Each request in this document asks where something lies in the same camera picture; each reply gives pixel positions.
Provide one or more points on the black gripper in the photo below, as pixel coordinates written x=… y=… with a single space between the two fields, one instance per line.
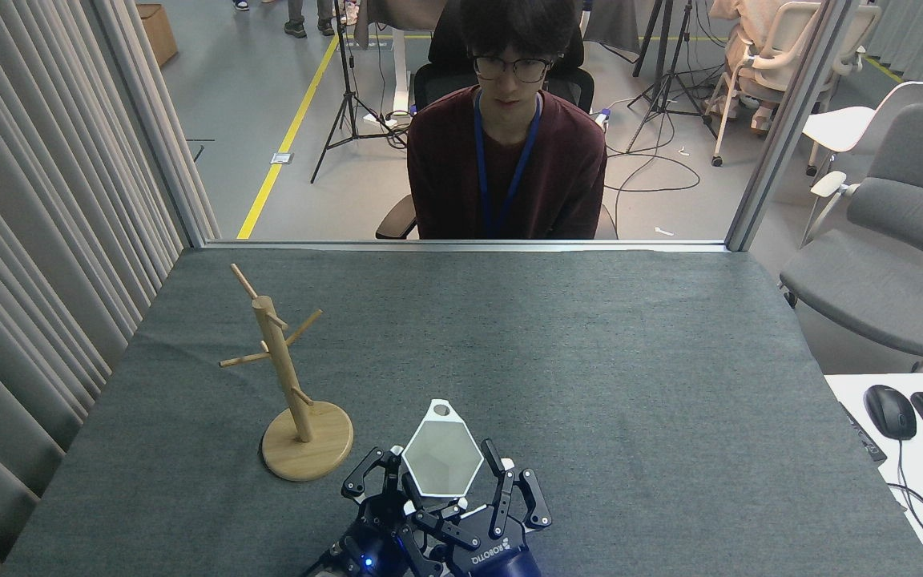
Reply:
x=377 y=537
x=497 y=557

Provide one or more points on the white hexagonal cup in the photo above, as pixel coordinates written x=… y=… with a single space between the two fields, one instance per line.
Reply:
x=441 y=457

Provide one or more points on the wooden cup rack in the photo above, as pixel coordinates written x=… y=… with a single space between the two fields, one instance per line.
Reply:
x=305 y=449

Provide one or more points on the silver floor socket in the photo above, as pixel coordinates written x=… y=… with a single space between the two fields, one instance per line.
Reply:
x=282 y=158

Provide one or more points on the person in dark red top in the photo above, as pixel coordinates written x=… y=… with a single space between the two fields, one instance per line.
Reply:
x=509 y=160

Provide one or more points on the black tripod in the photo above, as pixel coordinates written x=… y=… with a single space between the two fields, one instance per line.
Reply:
x=664 y=80
x=347 y=96

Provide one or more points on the black office chair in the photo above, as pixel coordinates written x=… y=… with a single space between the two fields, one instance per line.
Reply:
x=441 y=80

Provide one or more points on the black computer mouse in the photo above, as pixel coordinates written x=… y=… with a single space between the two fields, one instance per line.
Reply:
x=890 y=413

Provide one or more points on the beige pleated curtain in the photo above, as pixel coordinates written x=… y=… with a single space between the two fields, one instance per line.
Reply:
x=29 y=240

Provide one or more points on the white standing desk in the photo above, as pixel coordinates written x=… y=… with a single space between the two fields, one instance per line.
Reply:
x=401 y=56

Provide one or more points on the white side desk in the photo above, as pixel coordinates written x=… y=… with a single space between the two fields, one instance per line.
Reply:
x=910 y=497

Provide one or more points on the black glasses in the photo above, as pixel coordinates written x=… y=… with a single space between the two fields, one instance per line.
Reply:
x=512 y=69

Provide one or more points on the standing person's legs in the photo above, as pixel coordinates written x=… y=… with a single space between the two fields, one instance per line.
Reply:
x=305 y=16

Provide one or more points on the grey upholstered chair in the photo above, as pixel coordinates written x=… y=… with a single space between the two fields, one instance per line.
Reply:
x=886 y=272

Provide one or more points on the brown cardboard box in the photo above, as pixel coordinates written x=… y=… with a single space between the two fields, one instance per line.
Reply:
x=159 y=32

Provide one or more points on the white plastic chair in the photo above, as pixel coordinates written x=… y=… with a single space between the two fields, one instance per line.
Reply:
x=846 y=128

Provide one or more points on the seated person in background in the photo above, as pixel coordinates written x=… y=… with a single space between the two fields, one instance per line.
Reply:
x=742 y=32

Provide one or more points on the white office chair on wheels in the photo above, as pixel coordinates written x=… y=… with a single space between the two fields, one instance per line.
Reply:
x=790 y=48

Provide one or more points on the grey pleated curtain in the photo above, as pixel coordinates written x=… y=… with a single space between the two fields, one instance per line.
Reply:
x=922 y=40

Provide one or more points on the silver post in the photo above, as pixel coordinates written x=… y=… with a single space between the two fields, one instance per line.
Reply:
x=786 y=120

